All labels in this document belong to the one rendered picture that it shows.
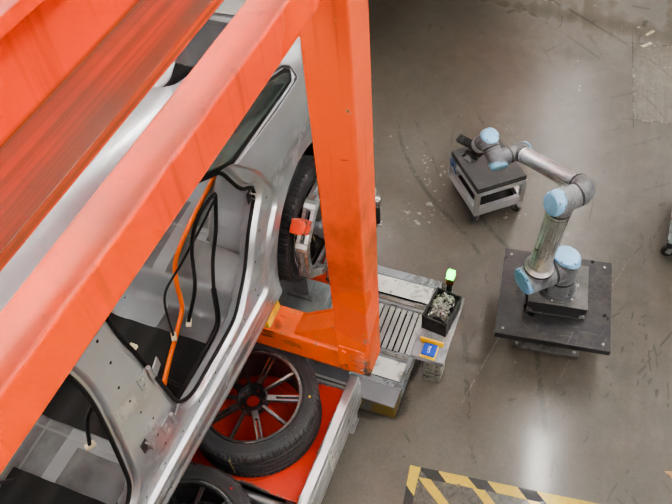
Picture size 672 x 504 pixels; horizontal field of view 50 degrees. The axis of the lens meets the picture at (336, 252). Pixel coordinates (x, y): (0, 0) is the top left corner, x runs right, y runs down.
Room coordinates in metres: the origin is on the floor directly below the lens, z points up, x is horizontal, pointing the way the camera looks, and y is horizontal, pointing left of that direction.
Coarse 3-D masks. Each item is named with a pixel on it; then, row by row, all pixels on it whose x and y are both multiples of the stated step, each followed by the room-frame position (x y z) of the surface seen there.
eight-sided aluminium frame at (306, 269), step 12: (312, 192) 2.44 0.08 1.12; (312, 204) 2.37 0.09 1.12; (312, 216) 2.32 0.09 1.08; (312, 228) 2.30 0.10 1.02; (300, 240) 2.26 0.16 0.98; (300, 252) 2.23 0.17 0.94; (324, 252) 2.48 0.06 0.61; (300, 264) 2.24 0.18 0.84; (324, 264) 2.39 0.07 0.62; (312, 276) 2.23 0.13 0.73
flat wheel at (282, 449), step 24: (264, 360) 1.95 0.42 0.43; (288, 360) 1.90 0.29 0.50; (240, 384) 1.80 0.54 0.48; (312, 384) 1.75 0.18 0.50; (240, 408) 1.67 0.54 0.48; (264, 408) 1.65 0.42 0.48; (312, 408) 1.62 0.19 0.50; (216, 432) 1.55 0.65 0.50; (288, 432) 1.51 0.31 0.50; (312, 432) 1.55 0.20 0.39; (216, 456) 1.45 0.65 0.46; (240, 456) 1.41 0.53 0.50; (264, 456) 1.41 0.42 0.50; (288, 456) 1.44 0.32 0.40
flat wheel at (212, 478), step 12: (192, 468) 1.38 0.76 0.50; (204, 468) 1.37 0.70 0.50; (216, 468) 1.37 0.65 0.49; (180, 480) 1.33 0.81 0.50; (192, 480) 1.32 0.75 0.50; (204, 480) 1.32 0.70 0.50; (216, 480) 1.31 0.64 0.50; (228, 480) 1.31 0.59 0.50; (180, 492) 1.31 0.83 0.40; (192, 492) 1.32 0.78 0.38; (204, 492) 1.30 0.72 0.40; (216, 492) 1.26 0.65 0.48; (228, 492) 1.25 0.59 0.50; (240, 492) 1.24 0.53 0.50
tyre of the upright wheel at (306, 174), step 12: (312, 156) 2.71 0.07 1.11; (300, 168) 2.57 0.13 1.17; (312, 168) 2.56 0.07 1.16; (300, 180) 2.48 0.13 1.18; (312, 180) 2.54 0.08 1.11; (288, 192) 2.43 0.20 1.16; (300, 192) 2.42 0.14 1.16; (288, 204) 2.37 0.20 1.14; (300, 204) 2.40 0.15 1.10; (288, 216) 2.32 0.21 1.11; (288, 228) 2.28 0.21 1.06; (288, 240) 2.25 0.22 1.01; (324, 240) 2.58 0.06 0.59; (288, 252) 2.23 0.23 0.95; (288, 264) 2.21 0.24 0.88; (312, 264) 2.43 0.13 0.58; (288, 276) 2.22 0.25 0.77; (300, 276) 2.29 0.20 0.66
